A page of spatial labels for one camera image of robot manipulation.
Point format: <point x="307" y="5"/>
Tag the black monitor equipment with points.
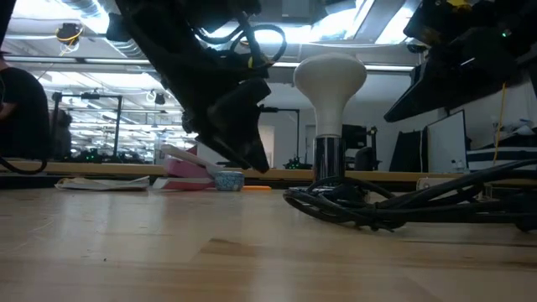
<point x="361" y="138"/>

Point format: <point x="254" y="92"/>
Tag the black background rig frame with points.
<point x="53" y="126"/>

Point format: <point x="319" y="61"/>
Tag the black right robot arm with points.
<point x="482" y="12"/>

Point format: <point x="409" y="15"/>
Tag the brown wooden desk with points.
<point x="105" y="168"/>

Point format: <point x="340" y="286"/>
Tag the dark white striped box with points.
<point x="503" y="157"/>

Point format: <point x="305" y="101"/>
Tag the dark leaning panel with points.
<point x="405" y="151"/>

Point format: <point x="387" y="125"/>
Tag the orange sticky note pad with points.
<point x="256" y="188"/>

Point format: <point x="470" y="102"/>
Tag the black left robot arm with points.
<point x="168" y="42"/>

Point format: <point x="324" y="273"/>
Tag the small blue patterned bowl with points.
<point x="229" y="181"/>

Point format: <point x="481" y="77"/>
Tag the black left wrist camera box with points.
<point x="245" y="98"/>

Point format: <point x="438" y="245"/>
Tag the grey metal hinge piece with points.
<point x="436" y="183"/>

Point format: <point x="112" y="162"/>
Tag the white board panel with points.
<point x="446" y="142"/>

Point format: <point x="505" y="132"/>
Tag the pink stapler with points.
<point x="184" y="168"/>

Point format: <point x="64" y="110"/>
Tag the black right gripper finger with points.
<point x="419" y="96"/>

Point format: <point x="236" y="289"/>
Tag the white reflector lightbulb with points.
<point x="329" y="84"/>

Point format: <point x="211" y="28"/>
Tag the black background camera stand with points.
<point x="298" y="126"/>

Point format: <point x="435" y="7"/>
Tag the ceiling light strip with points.
<point x="390" y="67"/>

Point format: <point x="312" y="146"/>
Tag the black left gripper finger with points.
<point x="239" y="142"/>

